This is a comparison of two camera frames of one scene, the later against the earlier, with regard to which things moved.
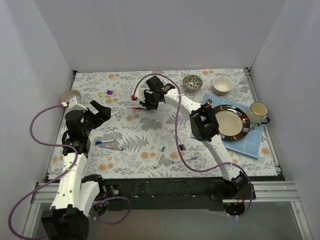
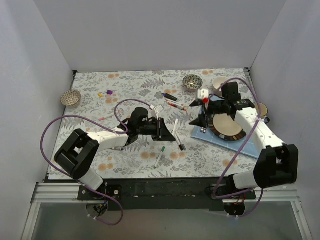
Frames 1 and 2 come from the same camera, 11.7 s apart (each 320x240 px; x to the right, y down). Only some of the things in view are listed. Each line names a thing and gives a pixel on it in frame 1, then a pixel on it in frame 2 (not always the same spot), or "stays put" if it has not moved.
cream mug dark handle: (258, 112) stays put
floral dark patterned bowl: (192, 83) stays put
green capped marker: (159, 157) stays put
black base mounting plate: (211, 193) stays put
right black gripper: (151, 100) to (206, 113)
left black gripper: (94, 114) to (159, 128)
